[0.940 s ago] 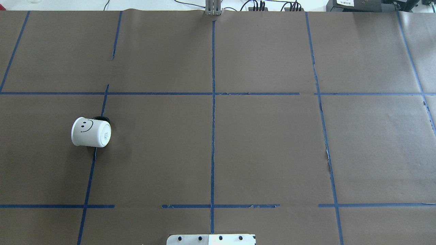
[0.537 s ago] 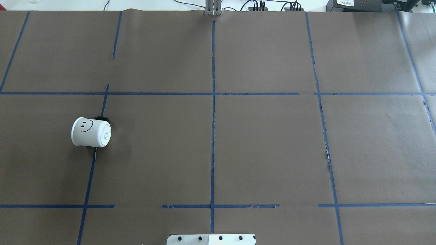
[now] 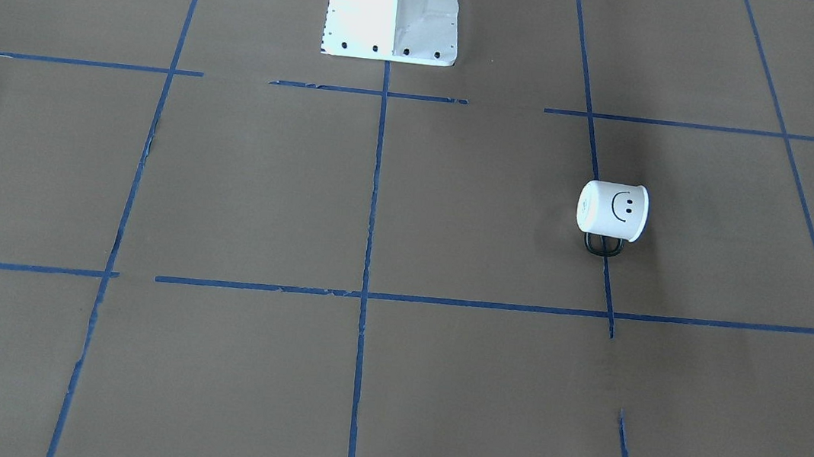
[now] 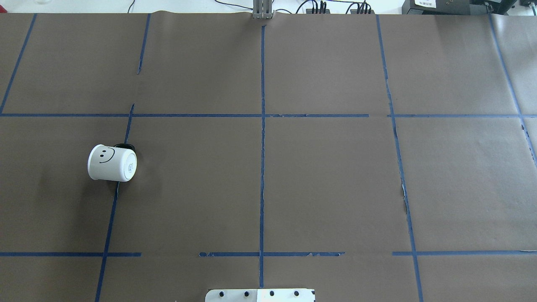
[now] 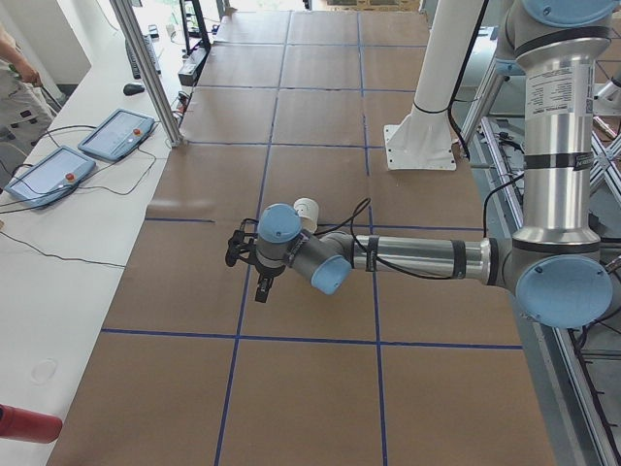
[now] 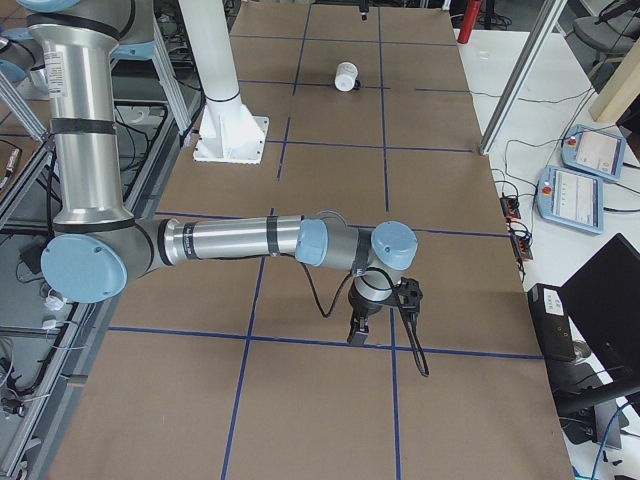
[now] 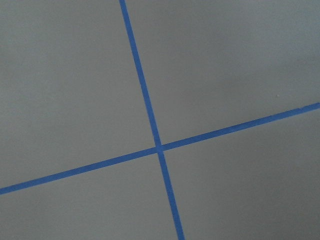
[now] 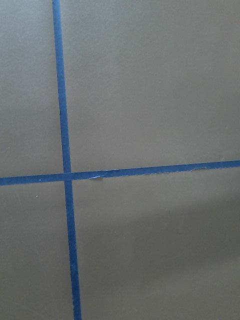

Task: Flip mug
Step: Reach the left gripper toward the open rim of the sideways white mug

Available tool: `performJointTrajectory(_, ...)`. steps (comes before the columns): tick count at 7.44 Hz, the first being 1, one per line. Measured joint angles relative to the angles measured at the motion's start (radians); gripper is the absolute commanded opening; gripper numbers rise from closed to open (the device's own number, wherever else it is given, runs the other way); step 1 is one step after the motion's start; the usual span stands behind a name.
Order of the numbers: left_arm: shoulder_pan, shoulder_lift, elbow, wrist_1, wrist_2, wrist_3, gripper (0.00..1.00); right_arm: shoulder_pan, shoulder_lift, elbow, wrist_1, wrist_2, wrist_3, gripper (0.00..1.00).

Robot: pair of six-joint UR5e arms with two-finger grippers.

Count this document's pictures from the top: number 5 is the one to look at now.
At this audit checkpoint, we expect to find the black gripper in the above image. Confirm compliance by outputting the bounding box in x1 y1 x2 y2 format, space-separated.
254 251 284 303

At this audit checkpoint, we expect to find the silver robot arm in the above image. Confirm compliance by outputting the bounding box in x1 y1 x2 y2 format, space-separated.
250 1 615 328

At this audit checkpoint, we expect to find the far blue teach pendant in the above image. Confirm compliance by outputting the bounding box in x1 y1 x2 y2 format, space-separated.
78 109 155 162

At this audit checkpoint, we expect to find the blue teach pendant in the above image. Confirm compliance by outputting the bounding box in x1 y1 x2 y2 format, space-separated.
78 109 155 162
5 146 96 209

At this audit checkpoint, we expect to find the near blue teach pendant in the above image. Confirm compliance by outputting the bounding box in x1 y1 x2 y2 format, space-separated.
5 146 96 209

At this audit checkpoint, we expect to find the black computer mouse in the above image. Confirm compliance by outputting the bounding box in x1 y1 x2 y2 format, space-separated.
122 83 146 96

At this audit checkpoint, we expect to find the black keyboard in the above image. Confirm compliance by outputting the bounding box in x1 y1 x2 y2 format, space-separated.
124 33 162 81

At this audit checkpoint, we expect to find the red bottle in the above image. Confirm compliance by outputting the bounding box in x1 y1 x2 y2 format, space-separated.
1 405 63 444

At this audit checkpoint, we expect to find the person in beige clothes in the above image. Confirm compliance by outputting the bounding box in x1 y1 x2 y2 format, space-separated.
1 25 54 154

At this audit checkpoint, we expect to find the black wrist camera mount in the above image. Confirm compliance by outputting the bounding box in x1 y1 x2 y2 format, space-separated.
225 218 258 267

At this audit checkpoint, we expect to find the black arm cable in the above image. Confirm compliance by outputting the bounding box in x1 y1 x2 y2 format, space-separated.
317 196 455 281

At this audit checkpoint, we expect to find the white pedestal column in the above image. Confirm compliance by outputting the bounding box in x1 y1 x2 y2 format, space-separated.
384 0 487 171

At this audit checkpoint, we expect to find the aluminium side frame rail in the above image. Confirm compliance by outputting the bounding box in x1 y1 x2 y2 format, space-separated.
471 116 620 465

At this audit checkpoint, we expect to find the aluminium frame post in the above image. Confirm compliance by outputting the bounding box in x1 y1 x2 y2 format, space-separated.
110 0 183 148

